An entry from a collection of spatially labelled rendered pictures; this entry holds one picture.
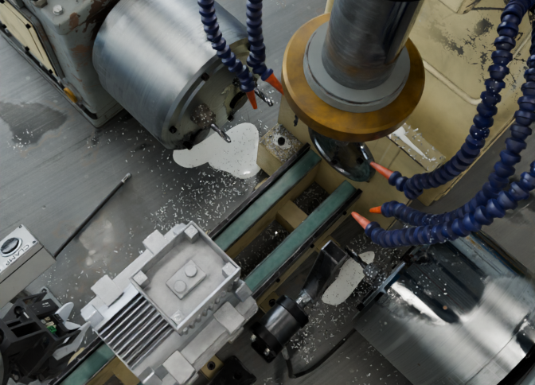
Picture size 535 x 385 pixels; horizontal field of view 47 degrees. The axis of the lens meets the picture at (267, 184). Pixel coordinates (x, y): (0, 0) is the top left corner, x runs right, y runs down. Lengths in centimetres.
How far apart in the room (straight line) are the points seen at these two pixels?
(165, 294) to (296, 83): 35
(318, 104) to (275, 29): 73
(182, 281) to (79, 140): 56
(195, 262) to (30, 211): 50
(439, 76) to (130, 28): 49
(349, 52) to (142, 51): 43
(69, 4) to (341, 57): 52
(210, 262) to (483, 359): 40
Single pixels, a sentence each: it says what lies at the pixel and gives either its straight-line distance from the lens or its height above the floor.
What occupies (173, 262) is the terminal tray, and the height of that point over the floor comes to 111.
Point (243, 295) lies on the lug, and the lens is 93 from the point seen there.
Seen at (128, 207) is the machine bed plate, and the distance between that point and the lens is 128.
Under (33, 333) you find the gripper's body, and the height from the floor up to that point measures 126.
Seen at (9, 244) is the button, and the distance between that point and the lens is 101.
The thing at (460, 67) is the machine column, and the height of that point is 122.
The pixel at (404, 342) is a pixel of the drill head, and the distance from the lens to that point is 93.
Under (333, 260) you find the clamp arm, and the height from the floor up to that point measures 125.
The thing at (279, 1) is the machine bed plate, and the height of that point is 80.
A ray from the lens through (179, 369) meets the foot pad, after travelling 92.
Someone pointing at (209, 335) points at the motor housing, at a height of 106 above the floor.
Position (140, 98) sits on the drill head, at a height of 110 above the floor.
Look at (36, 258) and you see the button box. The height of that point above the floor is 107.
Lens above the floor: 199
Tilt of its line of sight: 68 degrees down
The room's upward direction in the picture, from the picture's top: 9 degrees clockwise
